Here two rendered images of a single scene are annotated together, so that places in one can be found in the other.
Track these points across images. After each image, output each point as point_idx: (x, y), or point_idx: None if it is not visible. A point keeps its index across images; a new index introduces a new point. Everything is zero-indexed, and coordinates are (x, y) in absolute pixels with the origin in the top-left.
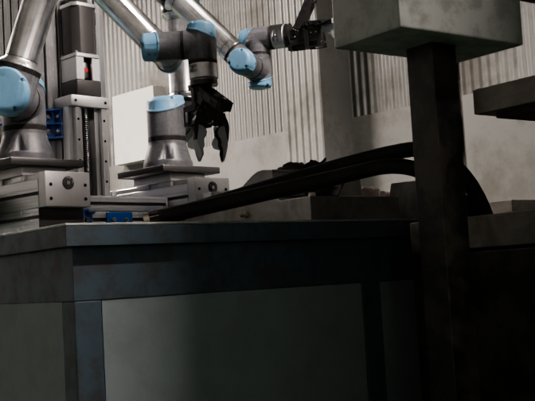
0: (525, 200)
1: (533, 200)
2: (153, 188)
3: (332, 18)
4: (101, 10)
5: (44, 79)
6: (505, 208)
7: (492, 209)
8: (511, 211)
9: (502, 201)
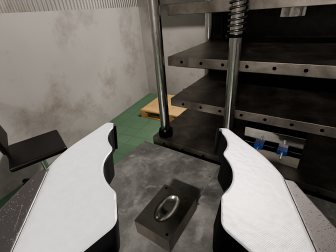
0: (182, 192)
1: (176, 189)
2: None
3: (281, 174)
4: None
5: None
6: (193, 206)
7: (188, 214)
8: (196, 203)
9: (192, 204)
